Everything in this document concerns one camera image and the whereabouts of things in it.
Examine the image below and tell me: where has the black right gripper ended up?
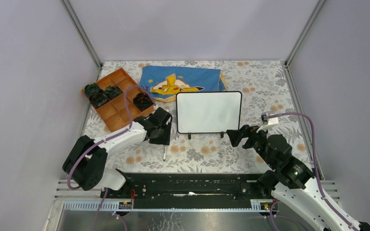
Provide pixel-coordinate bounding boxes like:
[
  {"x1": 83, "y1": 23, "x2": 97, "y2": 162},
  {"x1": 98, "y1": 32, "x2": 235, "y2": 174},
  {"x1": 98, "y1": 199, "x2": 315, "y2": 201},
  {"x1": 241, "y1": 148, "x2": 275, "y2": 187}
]
[{"x1": 225, "y1": 123, "x2": 276, "y2": 167}]

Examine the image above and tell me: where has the white whiteboard black frame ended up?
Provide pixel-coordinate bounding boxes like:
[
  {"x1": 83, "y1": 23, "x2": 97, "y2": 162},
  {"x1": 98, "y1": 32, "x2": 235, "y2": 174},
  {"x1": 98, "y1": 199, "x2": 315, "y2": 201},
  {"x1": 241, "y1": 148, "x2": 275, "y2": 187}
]
[{"x1": 175, "y1": 91, "x2": 242, "y2": 135}]

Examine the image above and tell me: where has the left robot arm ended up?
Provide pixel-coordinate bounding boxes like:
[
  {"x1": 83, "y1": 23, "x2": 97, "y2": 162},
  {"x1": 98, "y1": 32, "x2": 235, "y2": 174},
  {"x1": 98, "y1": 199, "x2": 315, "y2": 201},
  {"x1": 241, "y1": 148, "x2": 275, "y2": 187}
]
[{"x1": 62, "y1": 107, "x2": 172, "y2": 198}]

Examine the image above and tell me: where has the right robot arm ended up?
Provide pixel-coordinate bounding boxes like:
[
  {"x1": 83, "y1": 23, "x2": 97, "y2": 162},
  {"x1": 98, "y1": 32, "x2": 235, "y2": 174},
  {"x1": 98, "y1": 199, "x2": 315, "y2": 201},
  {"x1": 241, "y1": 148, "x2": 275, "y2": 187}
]
[{"x1": 226, "y1": 125, "x2": 370, "y2": 231}]

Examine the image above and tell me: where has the dark rolled fabric orange pattern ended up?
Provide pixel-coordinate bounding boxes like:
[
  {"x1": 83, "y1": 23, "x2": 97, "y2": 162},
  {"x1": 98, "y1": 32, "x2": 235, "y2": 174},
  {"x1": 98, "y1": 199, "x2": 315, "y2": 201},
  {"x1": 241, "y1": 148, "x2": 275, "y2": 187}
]
[{"x1": 133, "y1": 92, "x2": 155, "y2": 112}]

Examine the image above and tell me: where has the blue Pikachu cloth bag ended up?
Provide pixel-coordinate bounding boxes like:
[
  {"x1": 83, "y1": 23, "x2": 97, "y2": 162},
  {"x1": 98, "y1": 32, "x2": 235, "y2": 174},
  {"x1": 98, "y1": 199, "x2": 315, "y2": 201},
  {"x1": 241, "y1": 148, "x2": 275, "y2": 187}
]
[{"x1": 139, "y1": 65, "x2": 227, "y2": 103}]

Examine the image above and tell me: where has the wooden compartment tray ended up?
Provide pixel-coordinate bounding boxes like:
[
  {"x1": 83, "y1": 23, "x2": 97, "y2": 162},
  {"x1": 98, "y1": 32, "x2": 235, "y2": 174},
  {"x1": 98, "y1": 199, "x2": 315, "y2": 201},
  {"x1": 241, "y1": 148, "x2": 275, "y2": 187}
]
[{"x1": 92, "y1": 68, "x2": 154, "y2": 132}]

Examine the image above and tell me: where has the dark green rolled fabric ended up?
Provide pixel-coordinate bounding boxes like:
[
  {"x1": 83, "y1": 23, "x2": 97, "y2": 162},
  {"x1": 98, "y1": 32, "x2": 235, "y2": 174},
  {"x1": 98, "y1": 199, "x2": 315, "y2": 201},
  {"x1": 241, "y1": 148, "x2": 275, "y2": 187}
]
[{"x1": 105, "y1": 85, "x2": 123, "y2": 100}]

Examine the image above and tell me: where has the dark rolled fabric front left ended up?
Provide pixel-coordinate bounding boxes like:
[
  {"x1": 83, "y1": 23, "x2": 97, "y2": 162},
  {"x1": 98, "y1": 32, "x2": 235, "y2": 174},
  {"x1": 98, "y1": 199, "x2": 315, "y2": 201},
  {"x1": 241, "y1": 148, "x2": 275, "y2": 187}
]
[{"x1": 89, "y1": 92, "x2": 109, "y2": 109}]

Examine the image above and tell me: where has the dark rolled fabric back left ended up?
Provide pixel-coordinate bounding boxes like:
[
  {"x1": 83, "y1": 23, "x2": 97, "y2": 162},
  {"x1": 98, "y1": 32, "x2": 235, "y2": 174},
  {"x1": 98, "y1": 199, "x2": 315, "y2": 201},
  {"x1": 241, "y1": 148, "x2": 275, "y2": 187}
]
[{"x1": 83, "y1": 83, "x2": 100, "y2": 98}]

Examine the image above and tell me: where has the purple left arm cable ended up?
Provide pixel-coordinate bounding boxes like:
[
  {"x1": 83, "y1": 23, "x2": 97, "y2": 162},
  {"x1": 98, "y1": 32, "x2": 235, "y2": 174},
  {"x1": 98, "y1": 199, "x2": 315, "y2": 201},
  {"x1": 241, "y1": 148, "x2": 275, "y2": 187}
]
[{"x1": 66, "y1": 85, "x2": 157, "y2": 191}]

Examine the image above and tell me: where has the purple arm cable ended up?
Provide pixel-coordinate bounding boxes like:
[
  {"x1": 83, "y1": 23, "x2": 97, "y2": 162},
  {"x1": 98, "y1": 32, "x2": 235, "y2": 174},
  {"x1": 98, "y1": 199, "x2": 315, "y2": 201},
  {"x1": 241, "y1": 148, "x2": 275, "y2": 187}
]
[
  {"x1": 268, "y1": 112, "x2": 361, "y2": 231},
  {"x1": 66, "y1": 85, "x2": 157, "y2": 191}
]

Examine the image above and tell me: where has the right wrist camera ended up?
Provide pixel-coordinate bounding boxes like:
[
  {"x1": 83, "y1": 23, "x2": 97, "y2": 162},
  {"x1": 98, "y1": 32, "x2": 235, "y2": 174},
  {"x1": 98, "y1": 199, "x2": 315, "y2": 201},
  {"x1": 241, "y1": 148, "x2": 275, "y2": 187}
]
[{"x1": 256, "y1": 112, "x2": 279, "y2": 133}]

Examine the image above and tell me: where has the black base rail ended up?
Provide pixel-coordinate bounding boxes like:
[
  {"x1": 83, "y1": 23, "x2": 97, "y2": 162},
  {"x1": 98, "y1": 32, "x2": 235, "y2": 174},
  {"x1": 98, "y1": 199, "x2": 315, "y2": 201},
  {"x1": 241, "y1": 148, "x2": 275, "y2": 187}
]
[{"x1": 101, "y1": 173, "x2": 273, "y2": 209}]

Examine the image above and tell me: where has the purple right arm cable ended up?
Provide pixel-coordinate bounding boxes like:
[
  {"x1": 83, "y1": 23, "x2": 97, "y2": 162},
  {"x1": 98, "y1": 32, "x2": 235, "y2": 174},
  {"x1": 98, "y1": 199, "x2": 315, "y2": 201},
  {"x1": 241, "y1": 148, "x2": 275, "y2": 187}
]
[{"x1": 268, "y1": 112, "x2": 361, "y2": 231}]

